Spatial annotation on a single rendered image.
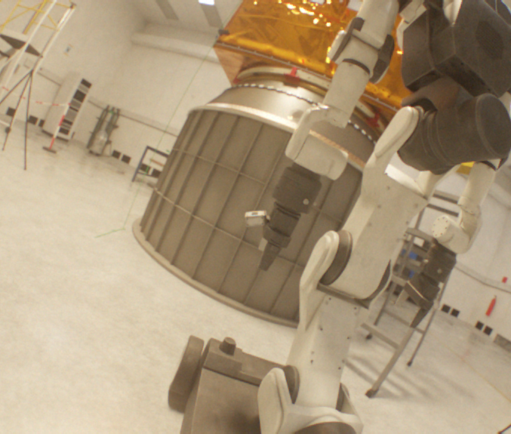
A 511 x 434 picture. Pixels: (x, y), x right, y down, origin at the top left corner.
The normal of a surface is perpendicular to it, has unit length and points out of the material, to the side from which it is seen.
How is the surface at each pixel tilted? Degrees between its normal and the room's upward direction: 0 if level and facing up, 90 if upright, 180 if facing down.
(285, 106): 62
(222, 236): 90
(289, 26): 85
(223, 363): 45
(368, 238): 99
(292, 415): 54
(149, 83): 90
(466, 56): 105
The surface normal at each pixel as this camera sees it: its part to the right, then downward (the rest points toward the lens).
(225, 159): -0.37, -0.12
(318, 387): 0.33, -0.58
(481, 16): -0.05, 0.31
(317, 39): -0.13, -0.01
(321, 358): 0.26, -0.39
